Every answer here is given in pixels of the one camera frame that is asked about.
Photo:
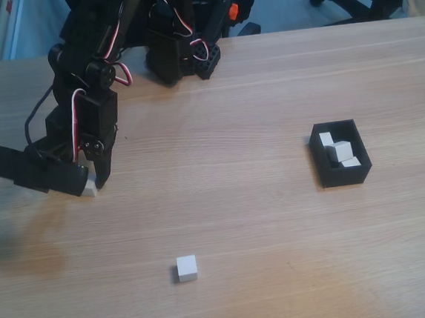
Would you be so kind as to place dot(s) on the white cube block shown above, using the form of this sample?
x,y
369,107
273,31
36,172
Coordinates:
x,y
351,162
325,138
90,191
340,151
186,269

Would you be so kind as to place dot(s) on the black open box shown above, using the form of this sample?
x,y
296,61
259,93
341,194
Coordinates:
x,y
346,177

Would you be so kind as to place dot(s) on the white panel with red mark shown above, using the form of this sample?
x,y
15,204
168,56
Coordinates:
x,y
18,27

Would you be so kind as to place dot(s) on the black clamp with orange trigger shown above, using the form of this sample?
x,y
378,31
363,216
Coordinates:
x,y
233,11

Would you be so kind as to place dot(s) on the black oval camera box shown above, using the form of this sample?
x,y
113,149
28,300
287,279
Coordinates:
x,y
31,171

